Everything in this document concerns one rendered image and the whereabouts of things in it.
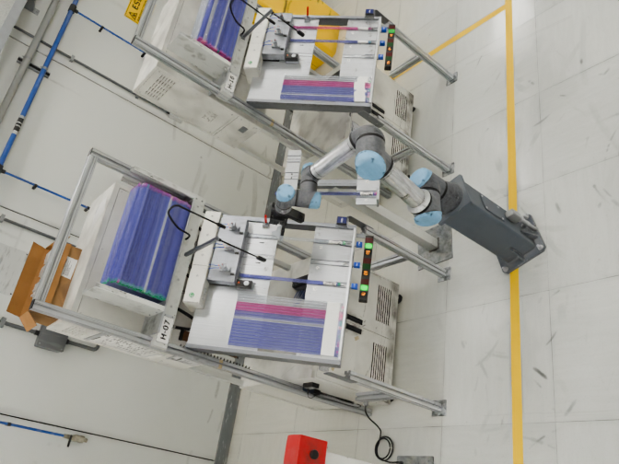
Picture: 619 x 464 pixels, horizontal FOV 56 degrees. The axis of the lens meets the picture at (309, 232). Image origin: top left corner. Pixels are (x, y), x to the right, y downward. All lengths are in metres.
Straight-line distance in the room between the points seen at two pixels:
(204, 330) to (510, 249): 1.52
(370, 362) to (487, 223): 0.98
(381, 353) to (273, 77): 1.69
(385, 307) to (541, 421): 1.06
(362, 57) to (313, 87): 0.36
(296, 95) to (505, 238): 1.40
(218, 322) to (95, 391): 1.56
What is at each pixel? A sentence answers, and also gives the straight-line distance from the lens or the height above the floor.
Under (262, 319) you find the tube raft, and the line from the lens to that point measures 2.72.
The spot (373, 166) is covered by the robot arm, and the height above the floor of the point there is 1.14.
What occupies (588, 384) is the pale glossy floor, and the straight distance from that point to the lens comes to 2.74.
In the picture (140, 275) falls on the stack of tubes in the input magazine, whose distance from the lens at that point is 2.67.
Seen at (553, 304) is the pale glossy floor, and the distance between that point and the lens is 2.92.
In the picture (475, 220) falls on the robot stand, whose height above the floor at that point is 0.42.
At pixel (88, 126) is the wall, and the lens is 4.61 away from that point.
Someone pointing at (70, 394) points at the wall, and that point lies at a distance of 4.09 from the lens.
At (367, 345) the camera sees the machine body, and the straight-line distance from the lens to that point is 3.20.
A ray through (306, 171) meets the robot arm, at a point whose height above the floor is 1.16.
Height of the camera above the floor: 2.37
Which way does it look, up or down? 31 degrees down
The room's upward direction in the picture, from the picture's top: 63 degrees counter-clockwise
